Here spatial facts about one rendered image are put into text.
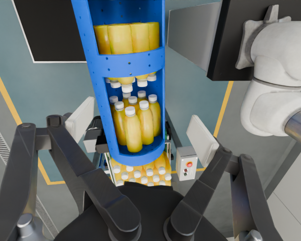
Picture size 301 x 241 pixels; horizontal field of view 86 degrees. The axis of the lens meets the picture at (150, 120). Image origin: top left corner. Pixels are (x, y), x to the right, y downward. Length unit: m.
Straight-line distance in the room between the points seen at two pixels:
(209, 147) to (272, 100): 0.52
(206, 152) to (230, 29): 0.65
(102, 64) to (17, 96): 1.74
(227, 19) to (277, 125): 0.43
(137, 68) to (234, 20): 0.44
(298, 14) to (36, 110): 2.21
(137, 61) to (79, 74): 1.40
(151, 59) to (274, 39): 0.40
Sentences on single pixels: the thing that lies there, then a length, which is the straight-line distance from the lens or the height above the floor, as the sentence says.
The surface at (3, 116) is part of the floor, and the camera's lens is 2.42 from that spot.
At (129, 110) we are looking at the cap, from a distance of 0.63.
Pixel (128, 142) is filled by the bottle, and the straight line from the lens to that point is 0.70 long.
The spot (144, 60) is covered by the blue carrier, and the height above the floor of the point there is 1.22.
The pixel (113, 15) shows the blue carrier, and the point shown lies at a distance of 0.77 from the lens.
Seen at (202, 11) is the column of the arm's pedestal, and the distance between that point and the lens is 1.05.
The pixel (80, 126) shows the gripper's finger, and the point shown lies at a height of 1.59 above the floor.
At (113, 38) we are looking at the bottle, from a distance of 0.54.
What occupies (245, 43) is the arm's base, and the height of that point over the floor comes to 1.09.
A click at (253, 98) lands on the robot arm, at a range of 0.71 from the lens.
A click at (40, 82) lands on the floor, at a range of 2.03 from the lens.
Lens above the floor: 1.73
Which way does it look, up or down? 57 degrees down
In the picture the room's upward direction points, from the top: 166 degrees clockwise
